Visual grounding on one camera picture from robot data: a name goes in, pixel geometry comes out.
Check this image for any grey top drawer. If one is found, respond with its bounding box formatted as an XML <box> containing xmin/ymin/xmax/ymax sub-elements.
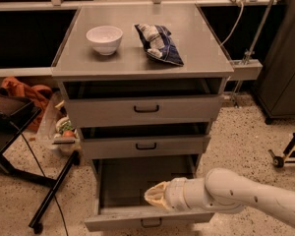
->
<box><xmin>64</xmin><ymin>78</ymin><xmax>221</xmax><ymax>128</ymax></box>

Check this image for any blue white chip bag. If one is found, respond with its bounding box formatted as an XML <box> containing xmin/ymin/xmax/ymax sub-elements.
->
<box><xmin>135</xmin><ymin>24</ymin><xmax>184</xmax><ymax>66</ymax></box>

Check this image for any grey bottom drawer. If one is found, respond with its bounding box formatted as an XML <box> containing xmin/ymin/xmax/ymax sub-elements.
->
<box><xmin>85</xmin><ymin>155</ymin><xmax>213</xmax><ymax>232</ymax></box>

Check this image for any grey drawer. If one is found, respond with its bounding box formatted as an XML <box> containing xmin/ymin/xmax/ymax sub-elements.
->
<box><xmin>85</xmin><ymin>155</ymin><xmax>213</xmax><ymax>232</ymax></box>
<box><xmin>64</xmin><ymin>78</ymin><xmax>221</xmax><ymax>128</ymax></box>
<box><xmin>81</xmin><ymin>122</ymin><xmax>210</xmax><ymax>159</ymax></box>

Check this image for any black wheeled tripod stand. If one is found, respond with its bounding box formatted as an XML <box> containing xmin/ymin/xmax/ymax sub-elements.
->
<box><xmin>268</xmin><ymin>133</ymin><xmax>295</xmax><ymax>168</ymax></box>

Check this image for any clear plastic bin with food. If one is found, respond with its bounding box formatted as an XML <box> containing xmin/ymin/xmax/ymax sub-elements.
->
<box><xmin>36</xmin><ymin>91</ymin><xmax>81</xmax><ymax>156</ymax></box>

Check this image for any white ceramic bowl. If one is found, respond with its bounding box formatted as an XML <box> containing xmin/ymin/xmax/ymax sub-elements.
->
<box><xmin>86</xmin><ymin>26</ymin><xmax>123</xmax><ymax>55</ymax></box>

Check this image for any grey middle drawer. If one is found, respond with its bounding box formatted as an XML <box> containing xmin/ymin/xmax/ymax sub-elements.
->
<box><xmin>81</xmin><ymin>122</ymin><xmax>210</xmax><ymax>159</ymax></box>

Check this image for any dark grey cabinet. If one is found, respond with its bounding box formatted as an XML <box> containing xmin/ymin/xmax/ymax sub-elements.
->
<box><xmin>253</xmin><ymin>0</ymin><xmax>295</xmax><ymax>124</ymax></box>

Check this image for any metal pole stand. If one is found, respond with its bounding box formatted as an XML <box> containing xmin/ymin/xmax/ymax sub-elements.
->
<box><xmin>230</xmin><ymin>0</ymin><xmax>274</xmax><ymax>108</ymax></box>

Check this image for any grey drawer cabinet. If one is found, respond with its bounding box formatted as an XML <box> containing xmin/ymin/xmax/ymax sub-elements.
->
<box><xmin>50</xmin><ymin>3</ymin><xmax>235</xmax><ymax>169</ymax></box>

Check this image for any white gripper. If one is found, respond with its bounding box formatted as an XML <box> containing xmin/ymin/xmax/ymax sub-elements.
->
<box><xmin>145</xmin><ymin>178</ymin><xmax>189</xmax><ymax>211</ymax></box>

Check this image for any orange brown bag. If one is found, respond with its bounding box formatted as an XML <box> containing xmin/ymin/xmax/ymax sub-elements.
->
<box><xmin>1</xmin><ymin>77</ymin><xmax>53</xmax><ymax>132</ymax></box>

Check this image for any white hanging cable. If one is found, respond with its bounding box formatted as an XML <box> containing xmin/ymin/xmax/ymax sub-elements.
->
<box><xmin>219</xmin><ymin>2</ymin><xmax>246</xmax><ymax>48</ymax></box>

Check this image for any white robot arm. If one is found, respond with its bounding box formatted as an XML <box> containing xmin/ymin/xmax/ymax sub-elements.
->
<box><xmin>145</xmin><ymin>168</ymin><xmax>295</xmax><ymax>228</ymax></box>

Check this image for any black side table stand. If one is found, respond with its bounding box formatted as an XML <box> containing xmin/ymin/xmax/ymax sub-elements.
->
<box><xmin>0</xmin><ymin>88</ymin><xmax>80</xmax><ymax>234</ymax></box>

